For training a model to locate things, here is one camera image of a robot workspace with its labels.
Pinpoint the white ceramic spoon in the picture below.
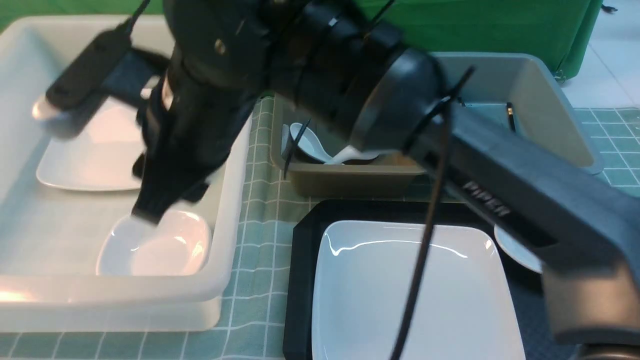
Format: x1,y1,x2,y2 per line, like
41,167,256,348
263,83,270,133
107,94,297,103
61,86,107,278
324,145,381,166

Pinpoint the brown plastic bin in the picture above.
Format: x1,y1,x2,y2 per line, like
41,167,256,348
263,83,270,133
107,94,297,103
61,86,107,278
270,95,431,198

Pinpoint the white square plate in bin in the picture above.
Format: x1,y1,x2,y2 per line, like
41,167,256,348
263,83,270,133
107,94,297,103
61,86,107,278
36,99,144,192

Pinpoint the large white plastic bin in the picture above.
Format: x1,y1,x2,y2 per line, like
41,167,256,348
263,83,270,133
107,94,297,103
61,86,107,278
0,14,251,333

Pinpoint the white bowl tray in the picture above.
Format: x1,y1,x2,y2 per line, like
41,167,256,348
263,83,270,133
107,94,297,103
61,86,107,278
494,226,543,275

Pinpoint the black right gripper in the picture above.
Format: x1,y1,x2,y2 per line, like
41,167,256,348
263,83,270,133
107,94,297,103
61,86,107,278
131,75,256,226

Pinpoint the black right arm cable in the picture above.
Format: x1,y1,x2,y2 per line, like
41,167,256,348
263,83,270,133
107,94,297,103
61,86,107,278
390,65,476,360

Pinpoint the black serving tray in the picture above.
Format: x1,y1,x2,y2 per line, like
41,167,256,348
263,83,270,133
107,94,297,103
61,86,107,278
282,199,576,360

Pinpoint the green backdrop cloth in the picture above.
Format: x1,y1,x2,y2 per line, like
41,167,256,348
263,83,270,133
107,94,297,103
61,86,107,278
0,0,603,76

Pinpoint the white spoon in brown bin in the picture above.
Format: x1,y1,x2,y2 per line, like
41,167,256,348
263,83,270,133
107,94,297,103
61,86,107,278
289,122,332,164

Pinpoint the green checkered tablecloth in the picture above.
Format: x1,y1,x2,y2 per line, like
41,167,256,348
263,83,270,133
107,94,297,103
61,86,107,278
1,98,639,360

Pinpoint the black chopstick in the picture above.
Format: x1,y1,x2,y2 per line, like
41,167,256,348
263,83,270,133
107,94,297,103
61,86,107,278
506,102,517,133

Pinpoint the large white square plate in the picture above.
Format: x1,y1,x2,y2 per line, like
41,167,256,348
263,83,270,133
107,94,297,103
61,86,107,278
311,220,525,360

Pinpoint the white bowl in bin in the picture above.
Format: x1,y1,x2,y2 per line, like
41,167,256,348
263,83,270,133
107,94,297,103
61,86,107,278
95,210,212,276

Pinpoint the blue-grey plastic bin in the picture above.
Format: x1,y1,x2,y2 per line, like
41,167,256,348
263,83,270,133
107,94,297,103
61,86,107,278
435,52,604,175

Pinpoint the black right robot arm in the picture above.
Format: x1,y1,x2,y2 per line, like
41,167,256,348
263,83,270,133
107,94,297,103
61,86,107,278
132,0,639,347

